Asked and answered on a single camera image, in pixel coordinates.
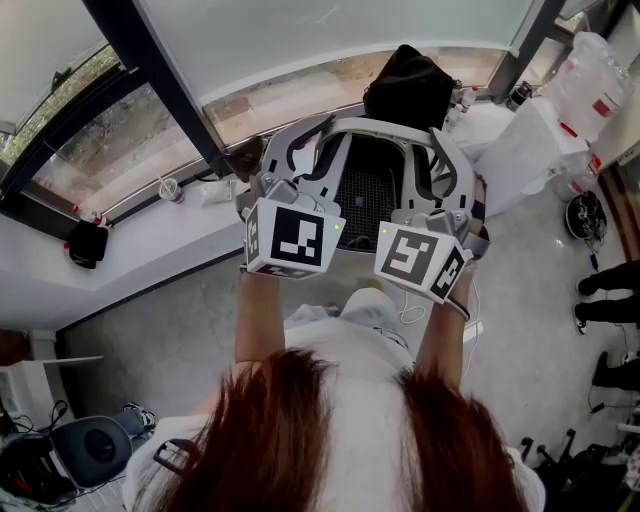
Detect black backpack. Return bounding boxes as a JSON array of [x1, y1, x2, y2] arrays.
[[363, 43, 454, 134]]

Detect person's left forearm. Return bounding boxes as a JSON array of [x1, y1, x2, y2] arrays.
[[234, 267, 286, 364]]

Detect person's right hand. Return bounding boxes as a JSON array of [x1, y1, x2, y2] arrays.
[[469, 177, 489, 239]]

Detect black strap buckle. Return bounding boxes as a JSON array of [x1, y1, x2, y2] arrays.
[[153, 438, 196, 474]]

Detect white basket with handle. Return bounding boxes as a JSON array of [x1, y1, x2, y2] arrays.
[[287, 117, 441, 252]]

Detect plastic drink cup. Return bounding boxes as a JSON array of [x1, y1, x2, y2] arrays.
[[158, 175, 186, 205]]

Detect small clear plastic bag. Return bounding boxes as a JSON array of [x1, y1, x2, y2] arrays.
[[199, 180, 236, 207]]

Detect person's light trousers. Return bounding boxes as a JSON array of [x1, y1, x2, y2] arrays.
[[289, 287, 401, 341]]

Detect white floor cable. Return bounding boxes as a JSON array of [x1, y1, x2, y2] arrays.
[[397, 289, 426, 324]]

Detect round black cable basket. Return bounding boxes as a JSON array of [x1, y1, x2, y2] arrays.
[[564, 189, 608, 241]]

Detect clear bag of bottles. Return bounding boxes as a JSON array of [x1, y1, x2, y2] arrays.
[[549, 149, 604, 201], [542, 30, 634, 146]]

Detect person's white shirt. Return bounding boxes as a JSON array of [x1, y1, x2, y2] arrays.
[[122, 319, 546, 512]]

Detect brown handbag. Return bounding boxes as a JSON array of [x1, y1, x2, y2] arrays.
[[194, 137, 266, 184]]

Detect grey padded chair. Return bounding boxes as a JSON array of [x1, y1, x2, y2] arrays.
[[49, 415, 134, 489]]

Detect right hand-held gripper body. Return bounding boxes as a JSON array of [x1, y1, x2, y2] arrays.
[[373, 209, 494, 305]]

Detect person's right forearm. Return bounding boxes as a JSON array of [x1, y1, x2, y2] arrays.
[[414, 272, 474, 386]]

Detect white cabinet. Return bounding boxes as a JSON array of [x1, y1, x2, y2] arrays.
[[472, 97, 591, 217]]

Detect black flask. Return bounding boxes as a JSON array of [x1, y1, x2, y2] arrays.
[[505, 81, 532, 112]]

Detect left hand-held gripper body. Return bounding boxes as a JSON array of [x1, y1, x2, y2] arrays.
[[234, 172, 347, 279]]

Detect black office chair base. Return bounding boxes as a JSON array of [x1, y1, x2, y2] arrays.
[[519, 427, 640, 501]]

